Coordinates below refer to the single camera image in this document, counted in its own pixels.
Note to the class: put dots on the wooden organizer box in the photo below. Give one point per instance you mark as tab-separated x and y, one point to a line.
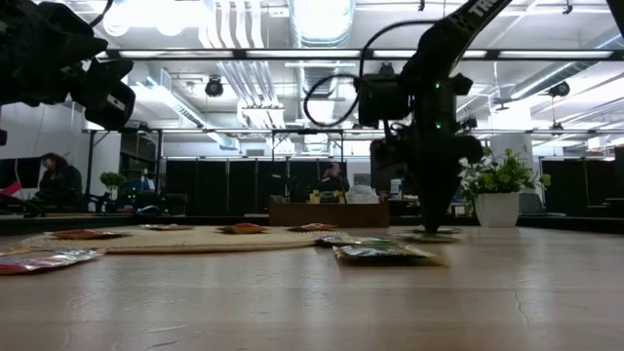
331	216

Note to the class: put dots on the black wall monitor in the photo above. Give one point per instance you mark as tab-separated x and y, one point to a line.
19	171

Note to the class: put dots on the silver ventilation duct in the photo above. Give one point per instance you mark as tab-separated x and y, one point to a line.
322	19

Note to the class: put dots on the white and orange tea packet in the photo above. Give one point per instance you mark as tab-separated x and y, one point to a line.
362	195

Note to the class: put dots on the round woven placemat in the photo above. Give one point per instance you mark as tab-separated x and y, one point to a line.
195	241

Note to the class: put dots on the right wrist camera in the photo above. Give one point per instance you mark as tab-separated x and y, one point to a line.
382	95

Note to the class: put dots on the black partition screen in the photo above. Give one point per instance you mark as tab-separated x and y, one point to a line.
570	187
214	187

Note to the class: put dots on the green plant in white pot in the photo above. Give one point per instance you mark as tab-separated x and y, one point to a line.
497	209

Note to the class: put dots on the black ceiling light bar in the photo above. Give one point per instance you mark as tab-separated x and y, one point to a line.
239	54

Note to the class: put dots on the ceiling spot lamp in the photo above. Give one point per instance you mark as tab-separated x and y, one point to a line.
213	88
469	122
559	89

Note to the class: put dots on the person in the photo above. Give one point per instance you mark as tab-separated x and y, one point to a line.
333	175
58	183

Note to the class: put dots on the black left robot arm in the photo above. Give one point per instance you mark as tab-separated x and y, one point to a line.
34	53

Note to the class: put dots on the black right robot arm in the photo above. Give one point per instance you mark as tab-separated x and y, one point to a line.
468	19

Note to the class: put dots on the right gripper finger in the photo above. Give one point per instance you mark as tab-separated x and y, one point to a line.
436	200
417	192

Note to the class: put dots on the small background potted plant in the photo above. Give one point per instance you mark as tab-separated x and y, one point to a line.
113	180

